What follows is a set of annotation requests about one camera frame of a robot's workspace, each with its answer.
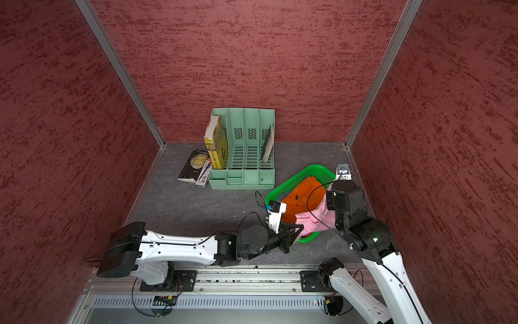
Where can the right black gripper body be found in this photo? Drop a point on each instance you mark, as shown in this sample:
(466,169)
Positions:
(340,217)

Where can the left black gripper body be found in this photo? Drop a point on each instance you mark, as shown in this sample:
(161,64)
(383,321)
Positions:
(280,239)

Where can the green plastic basket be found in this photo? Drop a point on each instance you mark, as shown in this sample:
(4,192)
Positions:
(321,173)

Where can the pink t-shirt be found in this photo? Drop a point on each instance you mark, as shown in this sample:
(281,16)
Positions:
(317,220)

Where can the orange t-shirt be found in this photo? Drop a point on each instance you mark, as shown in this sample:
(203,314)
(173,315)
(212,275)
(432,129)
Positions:
(306,197)

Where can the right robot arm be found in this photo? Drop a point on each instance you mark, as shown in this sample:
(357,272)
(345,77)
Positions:
(373,242)

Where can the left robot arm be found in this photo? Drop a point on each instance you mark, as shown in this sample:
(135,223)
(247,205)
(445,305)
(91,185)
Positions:
(135,251)

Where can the thin book in organizer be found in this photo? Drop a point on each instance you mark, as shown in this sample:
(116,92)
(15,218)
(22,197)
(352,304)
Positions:
(268,146)

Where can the white red blue booklet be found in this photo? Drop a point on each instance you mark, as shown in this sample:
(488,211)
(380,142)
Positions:
(203,178)

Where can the mint green file organizer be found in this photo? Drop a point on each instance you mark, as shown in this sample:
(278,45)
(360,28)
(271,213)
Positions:
(249,131)

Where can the black book with gold emblem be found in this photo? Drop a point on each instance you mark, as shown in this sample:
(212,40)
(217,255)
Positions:
(194,166)

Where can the yellow book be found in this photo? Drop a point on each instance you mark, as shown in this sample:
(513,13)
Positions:
(216,142)

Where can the white perforated vent strip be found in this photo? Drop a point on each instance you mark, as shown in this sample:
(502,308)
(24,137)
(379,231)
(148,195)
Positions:
(211,302)

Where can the right corner aluminium profile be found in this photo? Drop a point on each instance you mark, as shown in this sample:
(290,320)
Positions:
(407,17)

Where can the corner aluminium profile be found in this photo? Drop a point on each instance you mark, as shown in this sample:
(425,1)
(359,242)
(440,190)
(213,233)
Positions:
(407,17)
(90,15)

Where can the left corner aluminium profile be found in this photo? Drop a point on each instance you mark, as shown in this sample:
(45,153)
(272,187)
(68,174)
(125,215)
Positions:
(90,15)

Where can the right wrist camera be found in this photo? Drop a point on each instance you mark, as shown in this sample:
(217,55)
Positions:
(343,172)

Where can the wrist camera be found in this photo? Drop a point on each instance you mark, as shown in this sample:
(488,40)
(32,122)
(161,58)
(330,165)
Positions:
(343,172)
(275,210)

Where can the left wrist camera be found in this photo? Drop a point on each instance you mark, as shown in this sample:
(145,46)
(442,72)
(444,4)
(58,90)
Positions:
(275,210)

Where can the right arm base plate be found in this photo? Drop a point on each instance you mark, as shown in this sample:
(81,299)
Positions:
(315,281)

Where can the aluminium front rail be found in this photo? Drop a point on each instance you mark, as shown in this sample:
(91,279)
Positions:
(240,280)

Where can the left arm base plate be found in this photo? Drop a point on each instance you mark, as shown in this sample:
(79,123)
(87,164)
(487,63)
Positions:
(181,281)

